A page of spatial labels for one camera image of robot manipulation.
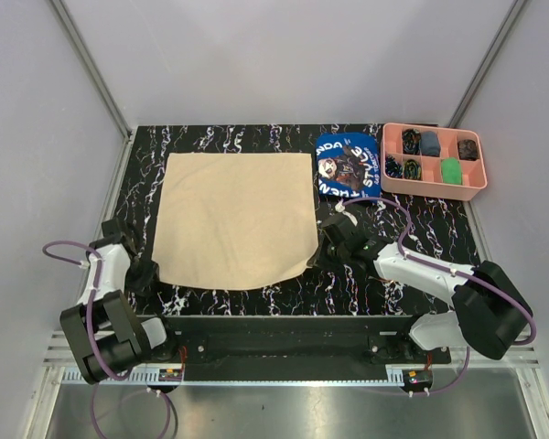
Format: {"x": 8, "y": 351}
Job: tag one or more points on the pink divided organizer tray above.
{"x": 431, "y": 183}

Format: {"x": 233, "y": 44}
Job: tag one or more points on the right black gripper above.
{"x": 320, "y": 255}

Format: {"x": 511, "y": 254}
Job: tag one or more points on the blue-grey rolled cloth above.
{"x": 429, "y": 144}

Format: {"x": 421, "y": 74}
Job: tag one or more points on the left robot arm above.
{"x": 105, "y": 335}

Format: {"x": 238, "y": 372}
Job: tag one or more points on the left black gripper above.
{"x": 150, "y": 272}

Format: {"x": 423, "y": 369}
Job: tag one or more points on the blue printed folded cloth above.
{"x": 348, "y": 166}

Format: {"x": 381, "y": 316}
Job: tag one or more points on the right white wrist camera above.
{"x": 341, "y": 209}

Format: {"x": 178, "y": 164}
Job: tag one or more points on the green rolled cloth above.
{"x": 451, "y": 171}

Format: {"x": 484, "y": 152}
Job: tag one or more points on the dark brown rolled cloth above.
{"x": 467, "y": 150}

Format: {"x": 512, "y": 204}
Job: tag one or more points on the black yellow patterned roll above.
{"x": 412, "y": 170}

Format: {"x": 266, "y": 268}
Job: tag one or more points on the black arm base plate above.
{"x": 260, "y": 350}

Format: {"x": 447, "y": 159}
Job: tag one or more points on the beige cloth napkin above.
{"x": 235, "y": 221}

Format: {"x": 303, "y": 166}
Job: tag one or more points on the black marble table mat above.
{"x": 313, "y": 293}

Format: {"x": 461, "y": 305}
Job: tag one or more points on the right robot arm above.
{"x": 487, "y": 312}

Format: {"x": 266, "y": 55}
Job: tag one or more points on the black patterned roll top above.
{"x": 411, "y": 139}

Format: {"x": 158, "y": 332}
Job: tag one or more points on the black patterned roll left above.
{"x": 393, "y": 168}

